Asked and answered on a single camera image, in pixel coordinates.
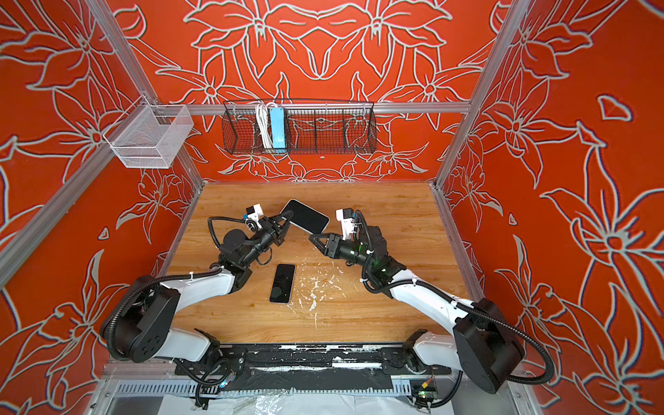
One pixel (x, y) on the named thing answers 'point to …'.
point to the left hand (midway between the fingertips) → (293, 212)
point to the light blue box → (277, 129)
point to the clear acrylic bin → (150, 136)
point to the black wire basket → (311, 127)
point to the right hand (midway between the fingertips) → (308, 240)
